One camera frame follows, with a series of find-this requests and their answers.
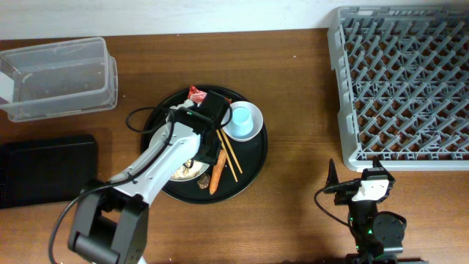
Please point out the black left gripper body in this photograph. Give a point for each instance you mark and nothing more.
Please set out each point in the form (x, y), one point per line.
(210, 154)

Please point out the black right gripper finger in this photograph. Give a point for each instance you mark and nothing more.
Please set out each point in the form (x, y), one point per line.
(376, 162)
(332, 179)

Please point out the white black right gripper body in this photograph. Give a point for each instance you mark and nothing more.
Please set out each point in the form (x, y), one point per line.
(345, 197)

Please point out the red snack wrapper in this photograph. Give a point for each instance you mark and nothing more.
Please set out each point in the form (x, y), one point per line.
(196, 95)

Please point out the orange carrot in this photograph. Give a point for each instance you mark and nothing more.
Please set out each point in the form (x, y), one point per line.
(217, 170)

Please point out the rice and noodle scraps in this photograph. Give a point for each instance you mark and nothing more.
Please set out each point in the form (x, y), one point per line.
(189, 170)

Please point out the brown food chunk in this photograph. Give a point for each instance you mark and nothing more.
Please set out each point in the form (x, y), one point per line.
(204, 181)

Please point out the white tissue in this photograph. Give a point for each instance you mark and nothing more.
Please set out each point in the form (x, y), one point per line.
(186, 104)

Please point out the white plate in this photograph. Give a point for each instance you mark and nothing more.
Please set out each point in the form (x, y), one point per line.
(160, 132)

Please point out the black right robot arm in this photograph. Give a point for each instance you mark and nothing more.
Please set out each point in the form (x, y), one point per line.
(378, 234)

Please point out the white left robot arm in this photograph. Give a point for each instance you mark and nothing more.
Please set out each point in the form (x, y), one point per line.
(111, 219)

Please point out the grey dishwasher rack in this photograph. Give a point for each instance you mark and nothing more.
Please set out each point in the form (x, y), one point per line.
(402, 75)

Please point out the wooden chopstick lower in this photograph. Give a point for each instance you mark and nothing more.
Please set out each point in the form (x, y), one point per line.
(228, 159)

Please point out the wooden chopstick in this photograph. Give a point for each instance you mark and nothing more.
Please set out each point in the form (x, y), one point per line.
(228, 159)
(231, 150)

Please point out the wooden chopstick upper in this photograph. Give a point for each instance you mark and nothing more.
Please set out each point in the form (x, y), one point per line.
(231, 150)

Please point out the light blue plastic cup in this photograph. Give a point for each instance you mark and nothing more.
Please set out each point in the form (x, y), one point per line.
(241, 123)

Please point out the white bowl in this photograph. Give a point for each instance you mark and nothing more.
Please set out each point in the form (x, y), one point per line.
(256, 116)

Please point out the clear plastic bin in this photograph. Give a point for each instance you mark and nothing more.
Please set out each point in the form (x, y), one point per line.
(58, 79)

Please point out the black rectangular tray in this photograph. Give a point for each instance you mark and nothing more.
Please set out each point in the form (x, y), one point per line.
(48, 170)

